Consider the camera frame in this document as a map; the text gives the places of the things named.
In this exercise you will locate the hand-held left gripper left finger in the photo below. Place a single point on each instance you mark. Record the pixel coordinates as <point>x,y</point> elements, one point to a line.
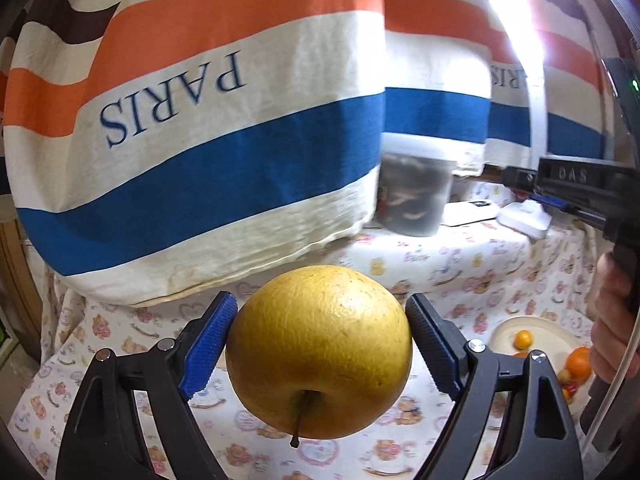
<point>207,350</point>

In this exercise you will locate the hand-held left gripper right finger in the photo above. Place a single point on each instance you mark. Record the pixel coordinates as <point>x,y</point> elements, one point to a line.
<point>435,355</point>

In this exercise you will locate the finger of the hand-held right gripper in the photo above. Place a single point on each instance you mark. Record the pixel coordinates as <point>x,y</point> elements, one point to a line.
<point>522,178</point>
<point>550,201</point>

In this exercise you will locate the small mandarin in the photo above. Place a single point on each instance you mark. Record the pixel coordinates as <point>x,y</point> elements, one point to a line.
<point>523,340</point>

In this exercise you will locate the cream round plate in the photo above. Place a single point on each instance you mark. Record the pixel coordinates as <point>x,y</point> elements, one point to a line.
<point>545,335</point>

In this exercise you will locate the yellow apple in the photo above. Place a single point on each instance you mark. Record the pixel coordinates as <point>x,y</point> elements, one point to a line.
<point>320,350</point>

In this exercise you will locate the tan longan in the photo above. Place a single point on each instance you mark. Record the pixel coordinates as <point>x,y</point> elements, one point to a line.
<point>565,376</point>

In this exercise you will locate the red cherry tomato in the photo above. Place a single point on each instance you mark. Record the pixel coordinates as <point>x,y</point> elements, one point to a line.
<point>571,388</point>

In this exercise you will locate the orange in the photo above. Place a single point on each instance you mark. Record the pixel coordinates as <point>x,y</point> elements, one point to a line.
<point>580,362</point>

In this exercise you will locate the person's right hand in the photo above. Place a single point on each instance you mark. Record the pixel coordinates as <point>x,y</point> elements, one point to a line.
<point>610,330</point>

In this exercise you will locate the white desk lamp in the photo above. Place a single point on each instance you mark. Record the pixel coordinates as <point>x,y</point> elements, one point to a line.
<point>525,220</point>

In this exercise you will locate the white flat device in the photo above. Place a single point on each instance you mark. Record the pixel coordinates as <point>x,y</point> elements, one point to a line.
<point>470,215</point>

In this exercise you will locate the bear print cloth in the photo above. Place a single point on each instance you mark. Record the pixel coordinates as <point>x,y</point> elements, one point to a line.
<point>475,270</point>

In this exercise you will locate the clear lidded plastic container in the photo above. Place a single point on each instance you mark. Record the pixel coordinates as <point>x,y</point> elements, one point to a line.
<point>415,195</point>

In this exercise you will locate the striped blanket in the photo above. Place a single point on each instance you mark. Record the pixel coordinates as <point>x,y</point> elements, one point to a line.
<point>200,185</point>

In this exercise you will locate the brown wooden panel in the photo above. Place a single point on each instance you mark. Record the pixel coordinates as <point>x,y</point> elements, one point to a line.
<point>20,285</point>

